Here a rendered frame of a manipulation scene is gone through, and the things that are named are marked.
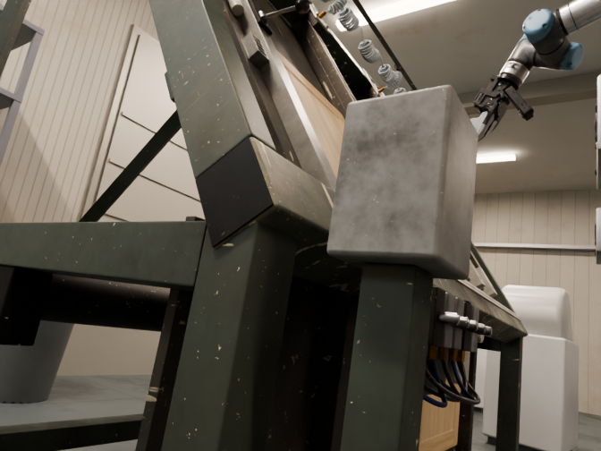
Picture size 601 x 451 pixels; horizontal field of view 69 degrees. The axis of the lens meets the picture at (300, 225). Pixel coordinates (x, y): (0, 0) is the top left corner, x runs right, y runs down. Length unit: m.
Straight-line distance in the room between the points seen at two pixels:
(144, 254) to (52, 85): 3.52
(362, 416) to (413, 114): 0.31
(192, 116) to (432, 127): 0.37
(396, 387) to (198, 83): 0.52
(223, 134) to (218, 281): 0.21
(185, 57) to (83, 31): 3.66
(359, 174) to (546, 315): 3.63
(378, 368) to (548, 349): 3.53
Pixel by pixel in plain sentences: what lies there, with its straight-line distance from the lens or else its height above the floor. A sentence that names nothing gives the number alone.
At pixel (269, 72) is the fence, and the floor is 1.20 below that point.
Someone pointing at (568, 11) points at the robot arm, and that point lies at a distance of 1.42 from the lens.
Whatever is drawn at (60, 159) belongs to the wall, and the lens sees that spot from 4.06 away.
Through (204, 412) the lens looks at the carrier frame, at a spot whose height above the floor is 0.56.
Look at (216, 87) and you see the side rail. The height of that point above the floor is 0.99.
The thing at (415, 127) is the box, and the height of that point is 0.88.
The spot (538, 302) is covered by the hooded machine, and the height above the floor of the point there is 1.14.
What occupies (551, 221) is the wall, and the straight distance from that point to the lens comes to 9.54.
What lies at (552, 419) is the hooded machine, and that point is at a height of 0.29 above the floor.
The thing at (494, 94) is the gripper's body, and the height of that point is 1.44.
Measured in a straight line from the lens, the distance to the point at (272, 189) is 0.54.
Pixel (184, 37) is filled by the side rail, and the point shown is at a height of 1.11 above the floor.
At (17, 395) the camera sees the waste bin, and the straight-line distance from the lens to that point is 3.13.
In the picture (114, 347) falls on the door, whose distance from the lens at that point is 4.35.
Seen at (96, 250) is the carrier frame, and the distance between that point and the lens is 0.78.
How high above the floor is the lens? 0.67
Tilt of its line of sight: 13 degrees up
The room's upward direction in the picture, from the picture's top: 9 degrees clockwise
